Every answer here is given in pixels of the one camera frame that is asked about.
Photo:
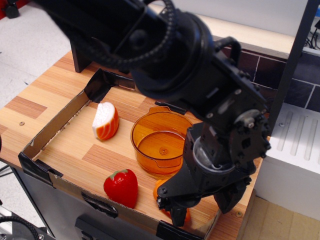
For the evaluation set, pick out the orange transparent plastic pot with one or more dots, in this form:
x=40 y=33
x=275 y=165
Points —
x=158 y=139

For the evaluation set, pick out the dark tile backsplash panel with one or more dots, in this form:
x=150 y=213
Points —
x=266 y=71

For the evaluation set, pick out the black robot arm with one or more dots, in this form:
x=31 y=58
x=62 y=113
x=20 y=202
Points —
x=173 y=58

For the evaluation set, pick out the cardboard fence with black tape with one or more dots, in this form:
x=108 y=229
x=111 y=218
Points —
x=65 y=153

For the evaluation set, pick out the white ribbed appliance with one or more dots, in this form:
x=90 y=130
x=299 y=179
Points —
x=290 y=174

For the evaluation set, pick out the black upright post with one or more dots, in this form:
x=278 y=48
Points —
x=80 y=60
x=292 y=61

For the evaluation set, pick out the black right upright post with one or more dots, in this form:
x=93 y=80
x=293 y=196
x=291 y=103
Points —
x=292 y=61

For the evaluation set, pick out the toy salmon sushi piece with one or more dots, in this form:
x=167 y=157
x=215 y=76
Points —
x=106 y=121

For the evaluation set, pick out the red toy strawberry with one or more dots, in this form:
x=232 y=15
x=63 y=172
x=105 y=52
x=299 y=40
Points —
x=122 y=187

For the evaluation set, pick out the black left upright post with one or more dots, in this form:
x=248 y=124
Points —
x=80 y=60

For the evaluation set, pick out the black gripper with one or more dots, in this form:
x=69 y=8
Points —
x=207 y=170

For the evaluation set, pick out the grey cabinet under table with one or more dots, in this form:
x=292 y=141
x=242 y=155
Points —
x=82 y=216

